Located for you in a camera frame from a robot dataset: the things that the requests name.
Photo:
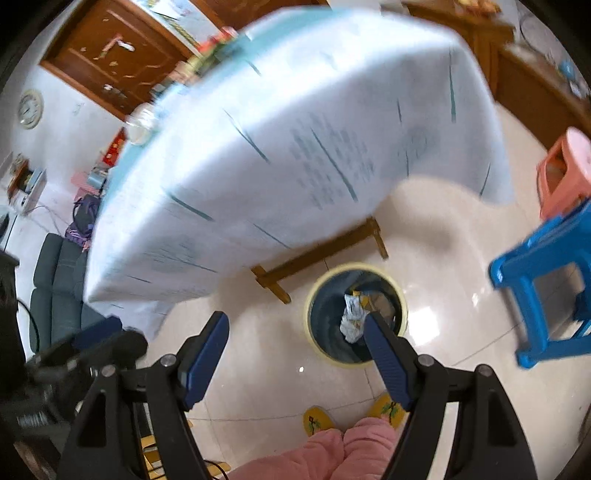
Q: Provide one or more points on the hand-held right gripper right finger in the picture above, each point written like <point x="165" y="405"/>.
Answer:
<point x="388" y="364"/>

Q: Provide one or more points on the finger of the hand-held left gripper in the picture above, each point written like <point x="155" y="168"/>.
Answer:
<point x="97" y="330"/>
<point x="124" y="348"/>

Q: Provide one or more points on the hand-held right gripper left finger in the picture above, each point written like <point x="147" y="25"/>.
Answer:
<point x="207" y="364"/>

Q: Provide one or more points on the white tissue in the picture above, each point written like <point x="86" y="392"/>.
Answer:
<point x="352" y="318"/>

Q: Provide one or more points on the yellow rimmed trash bin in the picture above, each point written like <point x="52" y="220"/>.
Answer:
<point x="318" y="295"/>

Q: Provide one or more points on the yellow slipper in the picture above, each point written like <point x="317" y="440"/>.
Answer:
<point x="387" y="408"/>
<point x="318" y="420"/>

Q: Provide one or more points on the dark green sofa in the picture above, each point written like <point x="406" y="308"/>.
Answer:
<point x="55" y="286"/>

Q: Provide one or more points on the person's pink trousers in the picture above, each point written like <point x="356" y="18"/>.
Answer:
<point x="323" y="452"/>

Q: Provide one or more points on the purple bag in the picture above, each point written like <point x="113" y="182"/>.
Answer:
<point x="81" y="221"/>

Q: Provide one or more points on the blue plastic stool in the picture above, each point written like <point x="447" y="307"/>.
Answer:
<point x="531" y="258"/>

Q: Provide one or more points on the red cardboard box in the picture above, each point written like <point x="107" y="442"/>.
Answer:
<point x="114" y="147"/>

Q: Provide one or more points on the tree print tablecloth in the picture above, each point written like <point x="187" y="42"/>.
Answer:
<point x="286" y="138"/>

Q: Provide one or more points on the pink plastic stool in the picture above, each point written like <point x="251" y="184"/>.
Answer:
<point x="565" y="170"/>

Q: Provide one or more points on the brown wooden door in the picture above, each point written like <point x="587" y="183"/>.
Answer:
<point x="115" y="50"/>

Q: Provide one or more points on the long wooden cabinet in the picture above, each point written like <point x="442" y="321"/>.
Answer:
<point x="545" y="92"/>

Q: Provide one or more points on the low wooden cabinet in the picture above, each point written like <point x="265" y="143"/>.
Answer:
<point x="466" y="32"/>

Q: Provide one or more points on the round wall clock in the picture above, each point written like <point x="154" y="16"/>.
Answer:
<point x="30" y="108"/>

